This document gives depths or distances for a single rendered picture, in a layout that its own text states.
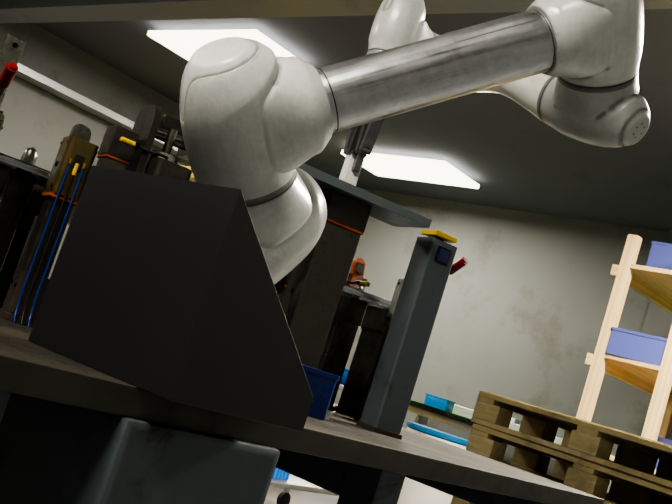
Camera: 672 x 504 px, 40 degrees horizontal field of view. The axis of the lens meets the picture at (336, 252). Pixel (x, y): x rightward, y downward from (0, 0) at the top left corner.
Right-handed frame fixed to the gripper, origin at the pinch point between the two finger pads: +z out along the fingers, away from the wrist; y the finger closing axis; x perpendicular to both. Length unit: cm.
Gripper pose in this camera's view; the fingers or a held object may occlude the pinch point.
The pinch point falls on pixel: (350, 172)
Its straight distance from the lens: 197.0
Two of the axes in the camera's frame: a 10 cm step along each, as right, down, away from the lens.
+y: -4.2, -0.2, 9.1
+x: -8.6, -3.3, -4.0
